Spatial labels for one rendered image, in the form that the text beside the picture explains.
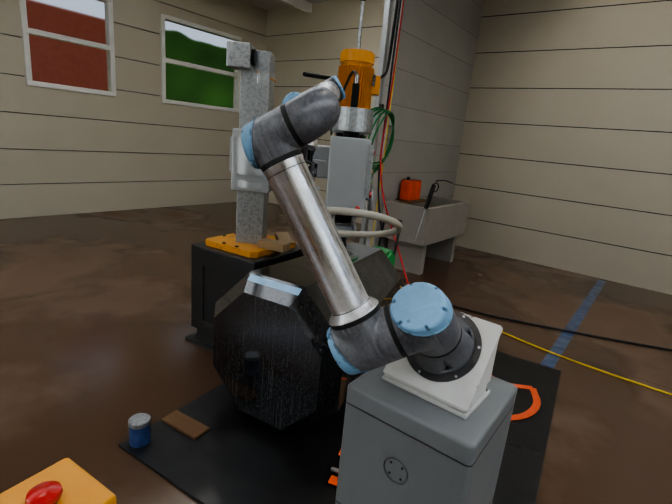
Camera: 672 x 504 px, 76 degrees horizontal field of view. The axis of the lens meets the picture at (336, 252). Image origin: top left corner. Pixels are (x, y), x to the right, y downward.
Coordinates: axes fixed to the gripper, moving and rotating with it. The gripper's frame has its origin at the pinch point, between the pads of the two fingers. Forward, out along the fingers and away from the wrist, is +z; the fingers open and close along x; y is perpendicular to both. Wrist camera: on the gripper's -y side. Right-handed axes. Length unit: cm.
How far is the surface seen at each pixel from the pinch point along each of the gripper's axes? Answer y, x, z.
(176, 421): -92, -13, 108
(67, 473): 81, -69, 68
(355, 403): 44, 5, 70
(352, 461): 39, 9, 88
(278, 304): -39, 14, 42
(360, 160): -33, 50, -38
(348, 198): -42, 50, -19
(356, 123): -27, 42, -54
